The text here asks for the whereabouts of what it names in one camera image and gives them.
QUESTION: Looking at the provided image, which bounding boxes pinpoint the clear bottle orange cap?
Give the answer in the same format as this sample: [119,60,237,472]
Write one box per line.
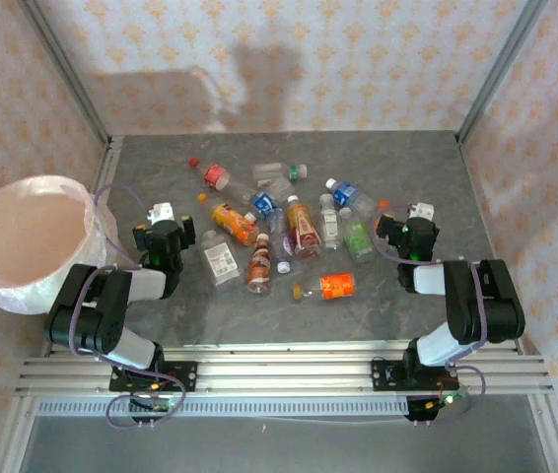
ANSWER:
[374,199,394,233]

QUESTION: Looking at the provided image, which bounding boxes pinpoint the clear bottle white label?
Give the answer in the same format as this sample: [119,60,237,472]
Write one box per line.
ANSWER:
[200,229,242,288]
[317,192,343,250]

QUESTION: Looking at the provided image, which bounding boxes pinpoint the orange juice bottle yellow cap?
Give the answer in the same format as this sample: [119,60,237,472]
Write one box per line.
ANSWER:
[196,191,261,247]

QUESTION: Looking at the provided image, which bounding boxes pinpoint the blue label water bottle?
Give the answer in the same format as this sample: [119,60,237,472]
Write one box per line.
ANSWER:
[324,176,378,219]
[244,175,296,223]

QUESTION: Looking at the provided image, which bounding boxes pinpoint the clear bottle red cap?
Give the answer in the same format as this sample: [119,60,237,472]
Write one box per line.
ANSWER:
[188,156,256,204]

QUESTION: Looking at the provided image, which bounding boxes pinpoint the clear bottle orange label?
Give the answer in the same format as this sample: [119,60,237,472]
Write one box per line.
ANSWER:
[292,272,358,303]

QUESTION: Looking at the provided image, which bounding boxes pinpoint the brown label drink bottle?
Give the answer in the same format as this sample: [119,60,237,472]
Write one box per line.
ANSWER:
[245,232,276,296]

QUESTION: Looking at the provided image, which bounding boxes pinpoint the red yellow label tea bottle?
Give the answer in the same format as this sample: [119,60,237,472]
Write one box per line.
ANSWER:
[285,194,323,258]

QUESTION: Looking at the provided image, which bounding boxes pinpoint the clear bottle purple label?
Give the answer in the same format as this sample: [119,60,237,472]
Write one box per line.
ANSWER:
[266,209,295,275]

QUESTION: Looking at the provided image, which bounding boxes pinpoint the clear bottle green neck label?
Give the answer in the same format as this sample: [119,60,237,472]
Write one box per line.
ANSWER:
[250,161,309,187]

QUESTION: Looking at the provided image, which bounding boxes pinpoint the white lined waste bin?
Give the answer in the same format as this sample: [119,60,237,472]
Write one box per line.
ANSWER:
[0,174,123,316]

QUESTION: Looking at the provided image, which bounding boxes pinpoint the aluminium base beam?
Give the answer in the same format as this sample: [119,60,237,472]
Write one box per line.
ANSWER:
[15,344,554,398]

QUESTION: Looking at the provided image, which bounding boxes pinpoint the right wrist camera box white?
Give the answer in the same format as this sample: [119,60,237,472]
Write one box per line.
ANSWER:
[406,201,436,222]

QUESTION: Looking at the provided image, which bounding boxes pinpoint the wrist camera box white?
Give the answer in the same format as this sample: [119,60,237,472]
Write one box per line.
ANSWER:
[146,201,174,224]
[406,201,436,222]

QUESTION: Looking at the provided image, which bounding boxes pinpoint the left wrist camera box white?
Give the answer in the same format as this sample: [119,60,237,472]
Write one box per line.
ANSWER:
[146,201,174,224]

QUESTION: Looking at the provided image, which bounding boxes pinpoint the small circuit board with wires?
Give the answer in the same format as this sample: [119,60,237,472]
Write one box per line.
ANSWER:
[405,391,472,424]
[128,381,177,413]

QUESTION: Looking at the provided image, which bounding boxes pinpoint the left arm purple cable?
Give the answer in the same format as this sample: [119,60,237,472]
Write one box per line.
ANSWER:
[69,182,189,431]

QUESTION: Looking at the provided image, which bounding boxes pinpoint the aluminium frame post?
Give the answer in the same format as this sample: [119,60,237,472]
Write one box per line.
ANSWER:
[17,0,115,149]
[454,0,552,147]

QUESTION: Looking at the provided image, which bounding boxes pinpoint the grey slotted cable duct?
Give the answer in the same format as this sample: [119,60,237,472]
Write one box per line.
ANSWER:
[35,397,411,419]

